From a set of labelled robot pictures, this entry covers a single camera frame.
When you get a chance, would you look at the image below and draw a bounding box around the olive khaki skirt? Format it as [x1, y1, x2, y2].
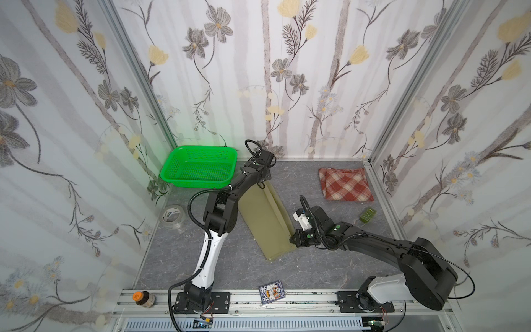
[239, 181, 296, 261]

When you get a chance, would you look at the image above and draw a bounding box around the white slotted cable duct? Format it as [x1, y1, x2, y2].
[123, 317, 370, 332]

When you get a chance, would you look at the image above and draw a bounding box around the small green box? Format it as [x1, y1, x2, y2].
[359, 207, 377, 224]

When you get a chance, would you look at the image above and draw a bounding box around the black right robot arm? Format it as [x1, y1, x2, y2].
[290, 196, 459, 312]

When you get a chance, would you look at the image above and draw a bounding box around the clear tape roll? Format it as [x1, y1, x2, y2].
[160, 205, 186, 229]

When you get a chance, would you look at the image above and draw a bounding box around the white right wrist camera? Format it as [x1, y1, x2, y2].
[293, 210, 312, 231]

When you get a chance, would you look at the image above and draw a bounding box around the blue patterned card box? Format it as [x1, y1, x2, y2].
[259, 280, 286, 305]

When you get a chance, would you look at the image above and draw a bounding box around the red plaid skirt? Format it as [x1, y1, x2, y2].
[318, 168, 374, 203]

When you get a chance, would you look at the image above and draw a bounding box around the green plastic basket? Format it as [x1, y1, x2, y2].
[160, 145, 238, 189]

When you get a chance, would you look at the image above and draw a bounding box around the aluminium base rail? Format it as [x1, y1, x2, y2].
[111, 289, 447, 318]

